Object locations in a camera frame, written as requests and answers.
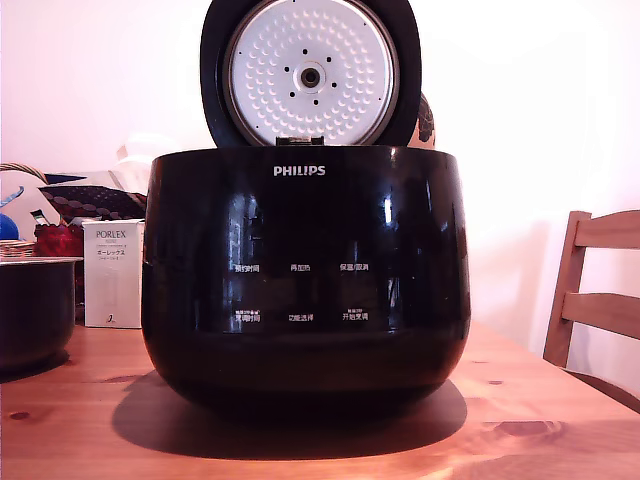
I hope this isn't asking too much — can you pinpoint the patterned round vase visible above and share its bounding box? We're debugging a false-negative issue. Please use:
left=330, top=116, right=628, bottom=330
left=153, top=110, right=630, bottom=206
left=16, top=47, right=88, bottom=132
left=408, top=91, right=438, bottom=147

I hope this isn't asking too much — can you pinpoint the wicker basket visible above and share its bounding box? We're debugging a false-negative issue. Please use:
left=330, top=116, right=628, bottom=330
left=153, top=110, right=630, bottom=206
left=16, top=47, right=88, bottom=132
left=0, top=161, right=50, bottom=260

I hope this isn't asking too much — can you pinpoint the black Philips rice cooker body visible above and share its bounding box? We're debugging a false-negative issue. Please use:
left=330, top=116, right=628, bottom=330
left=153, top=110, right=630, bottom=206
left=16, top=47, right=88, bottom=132
left=141, top=144, right=472, bottom=422

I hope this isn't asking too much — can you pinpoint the red crinkled packet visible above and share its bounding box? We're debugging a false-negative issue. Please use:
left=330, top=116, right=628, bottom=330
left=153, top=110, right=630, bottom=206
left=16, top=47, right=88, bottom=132
left=33, top=223, right=84, bottom=259

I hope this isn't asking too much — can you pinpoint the white Porlex box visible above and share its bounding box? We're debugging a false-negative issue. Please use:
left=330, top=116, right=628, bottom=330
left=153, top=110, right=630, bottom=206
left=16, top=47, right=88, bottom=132
left=82, top=218, right=147, bottom=330

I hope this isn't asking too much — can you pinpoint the black rice cooker lid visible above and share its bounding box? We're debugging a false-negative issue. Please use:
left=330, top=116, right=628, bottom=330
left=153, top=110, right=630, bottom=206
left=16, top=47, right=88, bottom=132
left=199, top=0, right=423, bottom=149

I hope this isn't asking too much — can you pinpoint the wooden chair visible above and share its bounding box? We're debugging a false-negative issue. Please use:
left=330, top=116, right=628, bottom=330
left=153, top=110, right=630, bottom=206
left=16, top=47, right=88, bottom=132
left=542, top=209, right=640, bottom=417

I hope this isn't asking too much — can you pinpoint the white paper bag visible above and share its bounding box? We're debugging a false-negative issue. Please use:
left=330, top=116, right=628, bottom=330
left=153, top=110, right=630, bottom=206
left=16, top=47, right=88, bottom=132
left=106, top=131, right=167, bottom=193

